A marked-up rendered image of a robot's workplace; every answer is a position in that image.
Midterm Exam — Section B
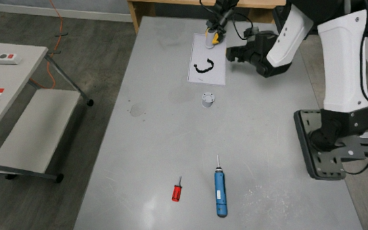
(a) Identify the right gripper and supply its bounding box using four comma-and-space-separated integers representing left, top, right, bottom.
212, 16, 228, 44

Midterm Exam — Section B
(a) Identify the red-handled screwdriver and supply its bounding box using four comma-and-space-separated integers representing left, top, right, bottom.
172, 177, 182, 202

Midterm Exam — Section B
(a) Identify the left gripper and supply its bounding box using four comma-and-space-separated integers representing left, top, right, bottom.
225, 45, 255, 64

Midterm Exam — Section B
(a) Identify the blue screwdriver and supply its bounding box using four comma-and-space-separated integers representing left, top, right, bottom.
214, 155, 227, 218

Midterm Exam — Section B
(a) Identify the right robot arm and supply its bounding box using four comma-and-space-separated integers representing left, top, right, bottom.
206, 0, 292, 29

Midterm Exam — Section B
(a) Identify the white plastic tube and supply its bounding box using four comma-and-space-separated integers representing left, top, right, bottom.
205, 28, 216, 49

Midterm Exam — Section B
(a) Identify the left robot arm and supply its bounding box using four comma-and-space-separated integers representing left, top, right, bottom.
244, 0, 368, 179

